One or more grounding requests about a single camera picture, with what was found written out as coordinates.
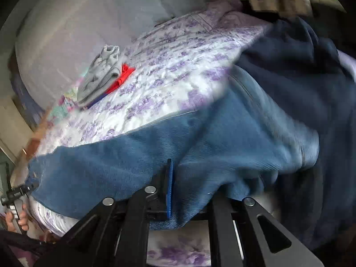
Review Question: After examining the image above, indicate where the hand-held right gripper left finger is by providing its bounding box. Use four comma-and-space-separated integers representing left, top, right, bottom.
33, 158, 176, 267

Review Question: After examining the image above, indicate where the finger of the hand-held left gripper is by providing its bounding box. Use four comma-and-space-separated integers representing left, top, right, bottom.
1, 183, 39, 205

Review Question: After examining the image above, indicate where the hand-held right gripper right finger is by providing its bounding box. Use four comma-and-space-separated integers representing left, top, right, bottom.
207, 196, 326, 267

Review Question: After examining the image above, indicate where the blue sweatshirt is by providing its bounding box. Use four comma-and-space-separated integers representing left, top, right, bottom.
27, 64, 320, 232

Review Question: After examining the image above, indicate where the person's left hand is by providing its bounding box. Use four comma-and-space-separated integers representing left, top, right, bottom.
5, 204, 30, 233

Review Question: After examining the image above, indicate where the pastel patterned cloth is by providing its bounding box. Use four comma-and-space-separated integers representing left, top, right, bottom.
49, 85, 81, 121

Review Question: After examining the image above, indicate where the red folded garment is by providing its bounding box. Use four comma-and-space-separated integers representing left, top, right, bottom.
105, 63, 136, 95

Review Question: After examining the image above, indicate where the purple floral bed sheet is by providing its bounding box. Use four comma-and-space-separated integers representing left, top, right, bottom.
26, 0, 279, 267

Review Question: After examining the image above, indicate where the grey folded garment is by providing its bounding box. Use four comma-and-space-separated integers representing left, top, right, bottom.
76, 45, 124, 109

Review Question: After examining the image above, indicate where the dark navy garment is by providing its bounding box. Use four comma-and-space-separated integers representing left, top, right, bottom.
236, 16, 356, 254

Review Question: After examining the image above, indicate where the grey upholstered headboard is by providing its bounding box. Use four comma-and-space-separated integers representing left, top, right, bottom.
14, 0, 233, 109

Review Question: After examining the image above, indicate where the purple floral pillow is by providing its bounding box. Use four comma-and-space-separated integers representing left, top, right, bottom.
195, 0, 247, 30

